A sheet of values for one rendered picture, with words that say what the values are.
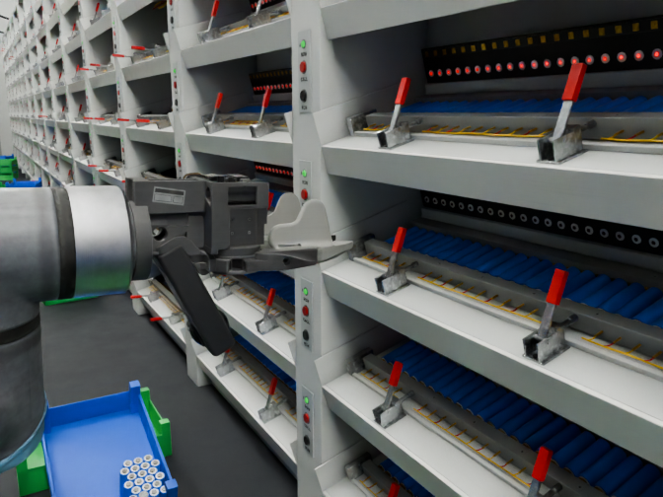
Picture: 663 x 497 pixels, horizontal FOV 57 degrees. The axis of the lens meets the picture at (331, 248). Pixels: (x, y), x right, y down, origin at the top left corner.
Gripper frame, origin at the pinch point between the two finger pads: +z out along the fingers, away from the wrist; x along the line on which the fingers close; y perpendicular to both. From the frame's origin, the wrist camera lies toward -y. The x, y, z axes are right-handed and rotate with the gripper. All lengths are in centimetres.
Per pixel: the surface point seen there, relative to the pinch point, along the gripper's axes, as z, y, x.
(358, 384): 20.9, -28.9, 25.0
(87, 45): 14, 41, 240
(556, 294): 18.4, -3.2, -13.1
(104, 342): 1, -61, 147
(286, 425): 21, -49, 51
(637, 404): 16.9, -9.9, -23.9
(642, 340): 22.4, -6.3, -20.1
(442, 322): 16.4, -10.4, 1.0
